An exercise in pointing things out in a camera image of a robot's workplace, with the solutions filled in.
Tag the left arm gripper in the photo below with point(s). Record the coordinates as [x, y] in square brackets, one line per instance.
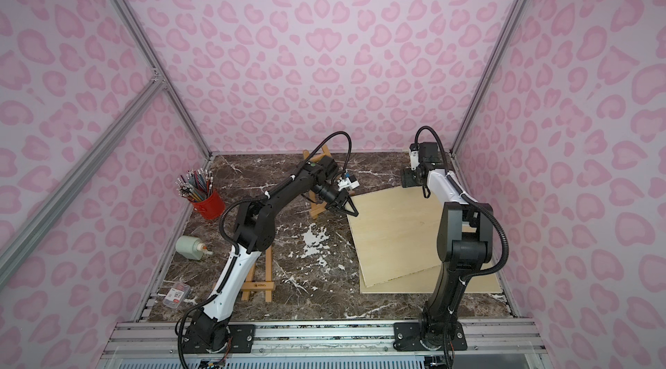
[339, 199]

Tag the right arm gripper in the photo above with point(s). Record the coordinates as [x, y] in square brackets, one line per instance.
[409, 178]

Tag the wooden easel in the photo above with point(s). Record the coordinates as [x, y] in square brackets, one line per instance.
[317, 204]
[265, 284]

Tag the plywood board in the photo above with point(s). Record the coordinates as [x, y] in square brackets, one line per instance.
[432, 278]
[394, 208]

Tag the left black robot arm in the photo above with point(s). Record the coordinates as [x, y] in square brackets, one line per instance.
[204, 327]

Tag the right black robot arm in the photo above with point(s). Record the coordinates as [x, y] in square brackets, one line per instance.
[464, 244]

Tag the red metal bucket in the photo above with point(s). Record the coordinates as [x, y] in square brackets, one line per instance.
[211, 208]

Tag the coloured pencils bundle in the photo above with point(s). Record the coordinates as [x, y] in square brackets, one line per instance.
[196, 185]

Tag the white glue bottle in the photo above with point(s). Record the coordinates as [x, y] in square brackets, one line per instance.
[192, 248]

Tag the small clear plastic packet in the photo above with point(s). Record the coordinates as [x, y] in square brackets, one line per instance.
[176, 295]

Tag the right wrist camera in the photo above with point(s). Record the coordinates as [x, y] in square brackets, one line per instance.
[414, 158]

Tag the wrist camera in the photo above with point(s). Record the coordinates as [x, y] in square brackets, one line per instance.
[347, 182]
[414, 158]

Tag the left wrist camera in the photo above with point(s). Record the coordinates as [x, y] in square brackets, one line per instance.
[347, 182]

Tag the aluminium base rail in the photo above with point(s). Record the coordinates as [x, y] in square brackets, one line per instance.
[480, 343]

